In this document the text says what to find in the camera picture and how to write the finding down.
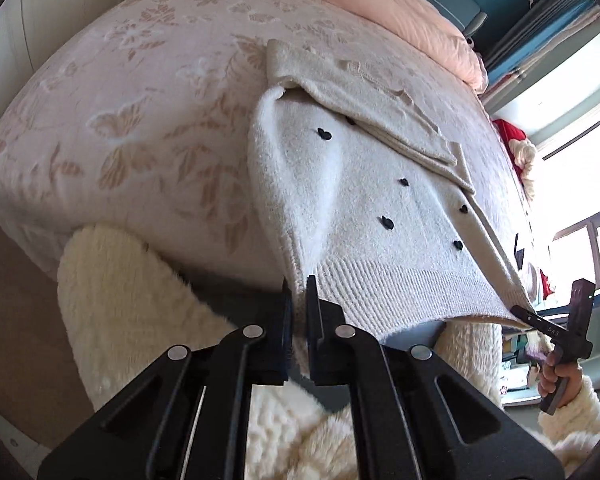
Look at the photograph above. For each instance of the person's white fleece clothing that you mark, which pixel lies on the person's white fleece clothing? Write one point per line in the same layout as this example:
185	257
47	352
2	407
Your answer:
145	320

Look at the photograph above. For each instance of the person's right forearm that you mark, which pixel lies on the person's right forearm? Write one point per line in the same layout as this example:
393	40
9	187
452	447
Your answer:
582	422

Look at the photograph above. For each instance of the window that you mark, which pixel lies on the window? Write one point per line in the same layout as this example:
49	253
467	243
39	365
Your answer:
585	160

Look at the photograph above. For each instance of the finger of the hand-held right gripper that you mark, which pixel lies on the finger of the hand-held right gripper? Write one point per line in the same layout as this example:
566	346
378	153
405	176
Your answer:
530	317

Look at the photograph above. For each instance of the floral pink bed blanket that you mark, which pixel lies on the floral pink bed blanket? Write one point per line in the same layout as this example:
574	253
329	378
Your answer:
130	135

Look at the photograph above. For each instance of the person's right hand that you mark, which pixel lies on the person's right hand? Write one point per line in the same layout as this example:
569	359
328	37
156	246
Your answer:
565	377

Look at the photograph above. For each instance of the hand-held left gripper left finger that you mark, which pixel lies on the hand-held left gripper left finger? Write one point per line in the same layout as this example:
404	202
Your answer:
285	342

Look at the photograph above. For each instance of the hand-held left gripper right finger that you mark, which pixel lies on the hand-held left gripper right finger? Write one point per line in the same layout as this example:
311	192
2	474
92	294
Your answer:
311	342

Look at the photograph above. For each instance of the white sweater with black buttons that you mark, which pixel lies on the white sweater with black buttons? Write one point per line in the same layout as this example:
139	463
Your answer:
380	220

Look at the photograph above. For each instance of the red cloth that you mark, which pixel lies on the red cloth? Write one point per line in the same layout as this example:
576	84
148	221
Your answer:
510	132

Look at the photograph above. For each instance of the blue curtain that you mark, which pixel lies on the blue curtain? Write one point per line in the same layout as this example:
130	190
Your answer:
555	25

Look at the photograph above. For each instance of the pink duvet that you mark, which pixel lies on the pink duvet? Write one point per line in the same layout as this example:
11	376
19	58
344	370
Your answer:
400	5

